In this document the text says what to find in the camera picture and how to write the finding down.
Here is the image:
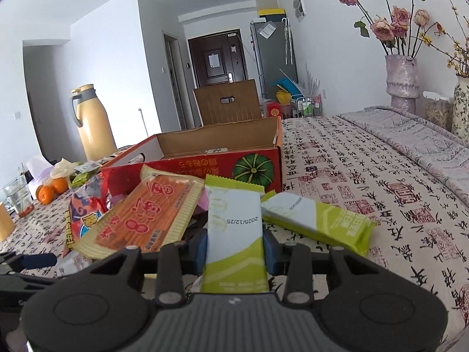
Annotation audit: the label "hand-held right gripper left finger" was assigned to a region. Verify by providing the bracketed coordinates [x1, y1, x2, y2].
[79, 228, 209, 308]

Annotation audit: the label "red blue snack packet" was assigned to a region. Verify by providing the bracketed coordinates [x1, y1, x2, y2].
[63, 174, 111, 258]

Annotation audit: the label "grey refrigerator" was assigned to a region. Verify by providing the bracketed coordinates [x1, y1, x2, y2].
[250, 18, 299, 100]

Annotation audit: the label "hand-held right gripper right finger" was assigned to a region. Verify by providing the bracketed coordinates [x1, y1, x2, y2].
[262, 228, 389, 304]

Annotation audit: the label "yellow flower branches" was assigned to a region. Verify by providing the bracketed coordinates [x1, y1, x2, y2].
[421, 0, 469, 80]

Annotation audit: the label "wire rack with bottles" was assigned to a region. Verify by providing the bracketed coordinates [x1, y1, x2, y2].
[291, 95, 324, 119]

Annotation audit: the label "white umbrella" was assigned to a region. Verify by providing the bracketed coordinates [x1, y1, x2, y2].
[281, 16, 294, 66]

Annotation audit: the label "dried pink roses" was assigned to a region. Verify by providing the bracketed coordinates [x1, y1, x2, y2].
[332, 0, 445, 58]

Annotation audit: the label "white tissue pack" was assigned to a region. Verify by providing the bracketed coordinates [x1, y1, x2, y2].
[23, 154, 55, 181]

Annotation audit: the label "cream thermos jug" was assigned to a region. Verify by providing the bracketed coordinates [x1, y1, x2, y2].
[70, 84, 118, 162]

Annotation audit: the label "floral patterned vase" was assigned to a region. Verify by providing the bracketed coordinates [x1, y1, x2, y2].
[451, 75, 469, 141]

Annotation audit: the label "dark brown door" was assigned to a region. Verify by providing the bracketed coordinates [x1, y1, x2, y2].
[188, 28, 249, 92]

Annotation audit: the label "red cardboard box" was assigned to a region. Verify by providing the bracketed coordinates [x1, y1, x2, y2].
[101, 116, 283, 206]

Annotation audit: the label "clear storage jar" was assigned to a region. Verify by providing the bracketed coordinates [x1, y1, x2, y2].
[422, 91, 455, 131]

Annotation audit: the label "yellow black box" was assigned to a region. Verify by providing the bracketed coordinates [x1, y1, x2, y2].
[256, 6, 287, 23]

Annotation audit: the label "orange striped snack packet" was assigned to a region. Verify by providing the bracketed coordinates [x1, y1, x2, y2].
[75, 165, 206, 262]

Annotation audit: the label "blue plastic item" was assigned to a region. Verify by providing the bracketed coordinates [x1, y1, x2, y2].
[271, 77, 300, 97]

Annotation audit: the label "pink ribbed vase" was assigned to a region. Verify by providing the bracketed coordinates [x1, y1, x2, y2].
[385, 55, 420, 115]

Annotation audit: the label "white feather grass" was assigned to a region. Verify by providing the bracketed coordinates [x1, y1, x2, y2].
[303, 64, 324, 98]

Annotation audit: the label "drinking glass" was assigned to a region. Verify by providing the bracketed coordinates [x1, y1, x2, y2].
[3, 175, 36, 218]

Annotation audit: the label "red gift box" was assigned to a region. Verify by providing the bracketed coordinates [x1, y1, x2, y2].
[267, 101, 293, 119]

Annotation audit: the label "tan box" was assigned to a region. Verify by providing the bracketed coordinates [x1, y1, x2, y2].
[0, 202, 16, 243]

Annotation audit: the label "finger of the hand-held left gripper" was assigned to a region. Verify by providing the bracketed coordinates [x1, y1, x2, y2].
[0, 274, 55, 303]
[0, 251, 58, 274]

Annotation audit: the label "green white snack packet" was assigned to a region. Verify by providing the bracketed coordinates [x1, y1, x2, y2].
[203, 174, 274, 295]
[261, 190, 376, 258]

